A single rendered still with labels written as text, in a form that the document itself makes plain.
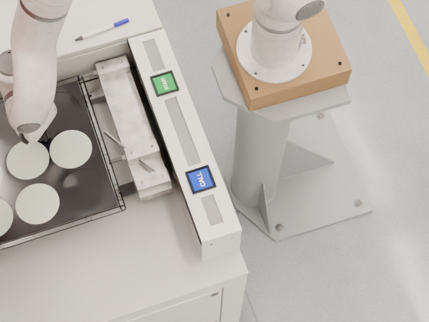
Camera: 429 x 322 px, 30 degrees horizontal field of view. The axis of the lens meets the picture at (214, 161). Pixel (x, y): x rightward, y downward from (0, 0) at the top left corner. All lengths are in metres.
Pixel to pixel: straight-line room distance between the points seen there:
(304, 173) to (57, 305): 1.25
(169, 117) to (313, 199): 1.06
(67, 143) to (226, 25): 0.51
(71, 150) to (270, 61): 0.52
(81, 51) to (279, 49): 0.47
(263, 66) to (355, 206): 0.97
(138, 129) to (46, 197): 0.28
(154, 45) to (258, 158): 0.62
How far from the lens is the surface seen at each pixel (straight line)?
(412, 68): 3.14
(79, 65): 2.01
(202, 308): 2.03
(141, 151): 1.88
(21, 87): 1.56
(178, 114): 1.87
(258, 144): 2.33
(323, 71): 2.02
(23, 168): 1.91
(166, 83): 1.90
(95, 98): 2.03
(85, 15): 2.02
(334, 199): 2.83
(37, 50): 1.54
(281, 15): 1.67
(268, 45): 1.90
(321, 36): 2.07
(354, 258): 2.78
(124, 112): 1.96
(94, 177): 1.88
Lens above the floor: 2.61
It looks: 66 degrees down
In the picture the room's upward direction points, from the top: 2 degrees clockwise
